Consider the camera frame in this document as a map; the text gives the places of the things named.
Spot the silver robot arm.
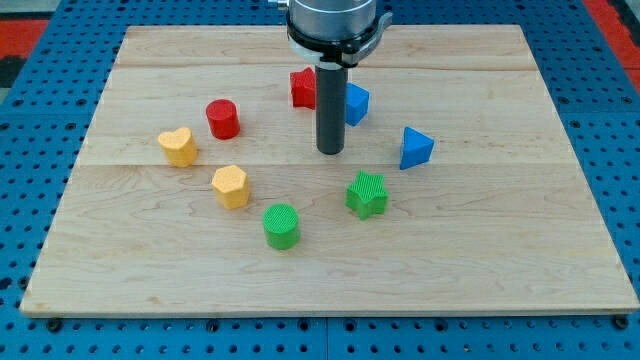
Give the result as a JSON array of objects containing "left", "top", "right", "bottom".
[{"left": 266, "top": 0, "right": 393, "bottom": 70}]

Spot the blue triangle block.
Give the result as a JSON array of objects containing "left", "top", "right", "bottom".
[{"left": 399, "top": 127, "right": 435, "bottom": 170}]

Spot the green star block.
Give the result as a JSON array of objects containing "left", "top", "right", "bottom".
[{"left": 345, "top": 170, "right": 388, "bottom": 220}]

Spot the green cylinder block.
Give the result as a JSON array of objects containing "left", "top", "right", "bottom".
[{"left": 263, "top": 203, "right": 300, "bottom": 250}]

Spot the blue cube block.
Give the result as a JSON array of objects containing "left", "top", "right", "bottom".
[{"left": 346, "top": 83, "right": 370, "bottom": 127}]

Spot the yellow hexagon block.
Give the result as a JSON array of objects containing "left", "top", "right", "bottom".
[{"left": 211, "top": 165, "right": 251, "bottom": 210}]

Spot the red star block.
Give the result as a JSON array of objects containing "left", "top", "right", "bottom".
[{"left": 289, "top": 67, "right": 316, "bottom": 110}]

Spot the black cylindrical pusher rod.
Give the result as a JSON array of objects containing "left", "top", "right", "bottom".
[{"left": 315, "top": 67, "right": 348, "bottom": 155}]

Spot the red cylinder block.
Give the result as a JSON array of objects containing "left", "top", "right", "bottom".
[{"left": 205, "top": 99, "right": 240, "bottom": 140}]

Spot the wooden board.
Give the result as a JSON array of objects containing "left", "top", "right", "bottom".
[{"left": 21, "top": 25, "right": 639, "bottom": 318}]

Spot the yellow heart block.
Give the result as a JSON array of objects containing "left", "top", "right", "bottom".
[{"left": 157, "top": 127, "right": 198, "bottom": 168}]

